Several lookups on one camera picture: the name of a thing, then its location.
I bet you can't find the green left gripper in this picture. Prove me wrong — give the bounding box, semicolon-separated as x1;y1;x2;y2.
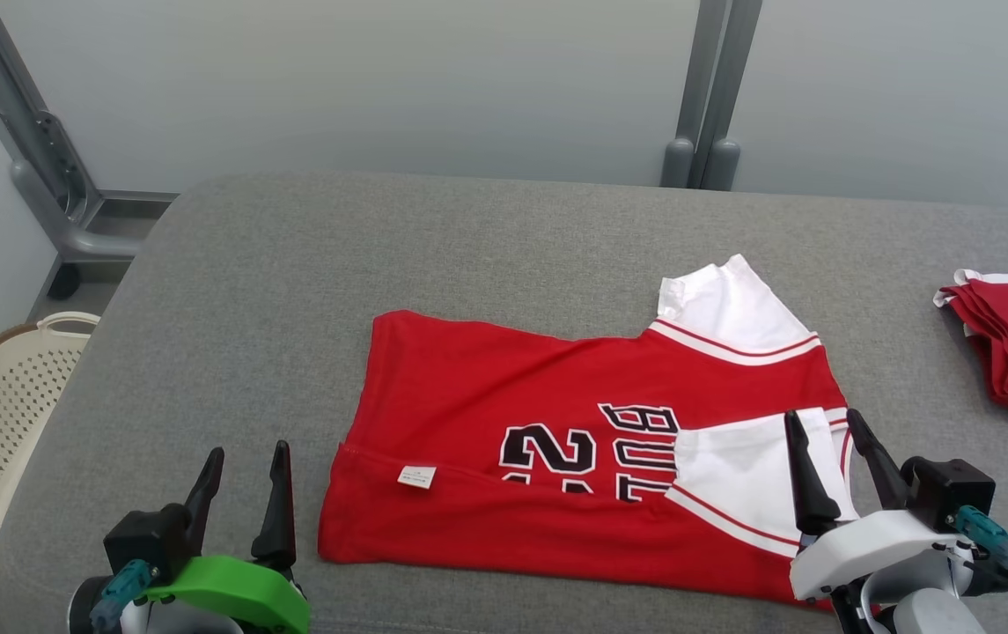
144;440;311;634

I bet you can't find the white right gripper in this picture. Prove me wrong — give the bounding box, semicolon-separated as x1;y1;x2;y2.
784;408;975;604

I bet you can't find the red jersey with white sleeves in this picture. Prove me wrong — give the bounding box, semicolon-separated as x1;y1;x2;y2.
317;254;861;608

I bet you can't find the beige perforated laundry basket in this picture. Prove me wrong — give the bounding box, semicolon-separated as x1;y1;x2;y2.
0;311;101;564

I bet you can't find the teal plug left arm cable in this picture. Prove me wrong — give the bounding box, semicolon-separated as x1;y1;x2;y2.
90;559;157;633

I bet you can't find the grey double metal post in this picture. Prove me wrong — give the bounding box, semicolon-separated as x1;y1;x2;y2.
660;0;764;192

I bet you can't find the grey slanted metal frame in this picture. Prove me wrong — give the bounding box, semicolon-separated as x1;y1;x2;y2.
0;0;179;300

